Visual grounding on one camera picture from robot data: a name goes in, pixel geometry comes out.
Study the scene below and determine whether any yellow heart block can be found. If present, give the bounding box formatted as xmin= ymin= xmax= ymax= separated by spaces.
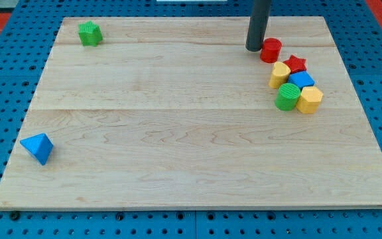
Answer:
xmin=268 ymin=61 xmax=291 ymax=89

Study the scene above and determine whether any blue cube block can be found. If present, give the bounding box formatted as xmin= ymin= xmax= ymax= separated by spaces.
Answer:
xmin=287 ymin=71 xmax=315 ymax=90

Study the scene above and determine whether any green star block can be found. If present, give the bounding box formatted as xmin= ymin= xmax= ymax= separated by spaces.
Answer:
xmin=78 ymin=21 xmax=103 ymax=46

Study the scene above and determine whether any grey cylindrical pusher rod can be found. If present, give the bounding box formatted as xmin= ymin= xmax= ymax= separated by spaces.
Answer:
xmin=245 ymin=0 xmax=272 ymax=52

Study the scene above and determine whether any green cylinder block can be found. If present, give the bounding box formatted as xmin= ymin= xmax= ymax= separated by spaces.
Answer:
xmin=275 ymin=83 xmax=300 ymax=111

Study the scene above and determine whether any light wooden board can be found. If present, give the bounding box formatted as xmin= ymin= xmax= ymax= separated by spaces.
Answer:
xmin=0 ymin=17 xmax=382 ymax=212

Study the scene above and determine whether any red star block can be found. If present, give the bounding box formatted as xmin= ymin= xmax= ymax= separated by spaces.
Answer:
xmin=283 ymin=55 xmax=307 ymax=74

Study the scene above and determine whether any blue triangle block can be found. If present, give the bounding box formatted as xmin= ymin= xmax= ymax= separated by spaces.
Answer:
xmin=20 ymin=133 xmax=54 ymax=165

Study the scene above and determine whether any yellow hexagon block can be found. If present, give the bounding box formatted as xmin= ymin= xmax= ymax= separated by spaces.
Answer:
xmin=296 ymin=86 xmax=324 ymax=114

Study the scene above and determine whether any red cylinder block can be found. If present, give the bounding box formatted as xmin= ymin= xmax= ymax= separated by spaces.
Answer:
xmin=260 ymin=38 xmax=282 ymax=63

